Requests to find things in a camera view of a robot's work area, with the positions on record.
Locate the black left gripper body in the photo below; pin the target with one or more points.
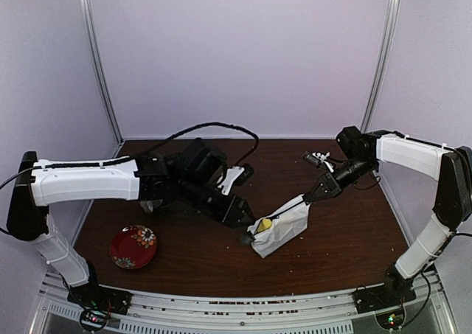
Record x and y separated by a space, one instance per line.
227 214

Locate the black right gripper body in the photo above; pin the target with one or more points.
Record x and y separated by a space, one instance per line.
332 183

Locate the yellow sponge block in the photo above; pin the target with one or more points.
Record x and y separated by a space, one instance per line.
263 225

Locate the white drawstring pouch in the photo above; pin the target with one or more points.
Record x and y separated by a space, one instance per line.
288 222

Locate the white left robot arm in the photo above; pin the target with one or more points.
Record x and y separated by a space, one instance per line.
197 176

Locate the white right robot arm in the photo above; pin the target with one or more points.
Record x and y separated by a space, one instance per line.
387 197

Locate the floral mug yellow inside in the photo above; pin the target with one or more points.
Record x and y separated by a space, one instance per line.
150 206

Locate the red floral plate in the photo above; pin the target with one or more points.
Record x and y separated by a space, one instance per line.
134 247

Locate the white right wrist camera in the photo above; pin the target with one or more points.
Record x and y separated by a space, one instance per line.
319 160

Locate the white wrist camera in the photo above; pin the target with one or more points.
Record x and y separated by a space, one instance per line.
234 176
319 160

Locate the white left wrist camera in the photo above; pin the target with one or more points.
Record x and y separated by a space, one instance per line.
234 176

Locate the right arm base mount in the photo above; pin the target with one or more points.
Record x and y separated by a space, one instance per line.
378 298

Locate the aluminium front rail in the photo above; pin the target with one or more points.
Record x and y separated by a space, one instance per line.
331 312

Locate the right aluminium frame post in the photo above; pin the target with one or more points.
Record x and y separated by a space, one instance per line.
388 33

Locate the aluminium frame post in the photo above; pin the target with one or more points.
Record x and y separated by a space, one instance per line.
99 72
388 33

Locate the left aluminium frame post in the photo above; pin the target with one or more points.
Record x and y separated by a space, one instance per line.
99 72

